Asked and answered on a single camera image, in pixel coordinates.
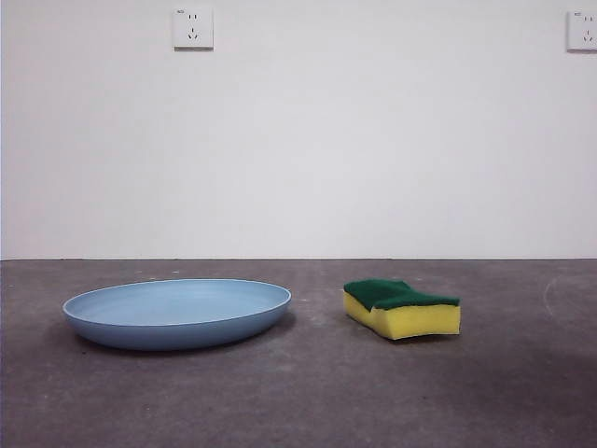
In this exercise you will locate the yellow sponge with green pad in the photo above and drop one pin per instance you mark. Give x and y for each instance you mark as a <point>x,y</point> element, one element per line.
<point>401,319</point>

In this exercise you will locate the blue round plate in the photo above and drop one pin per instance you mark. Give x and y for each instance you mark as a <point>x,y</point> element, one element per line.
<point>177,308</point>

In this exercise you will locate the white wall socket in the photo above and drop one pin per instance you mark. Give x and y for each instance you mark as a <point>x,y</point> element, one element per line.
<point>583,32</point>
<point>193,27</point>

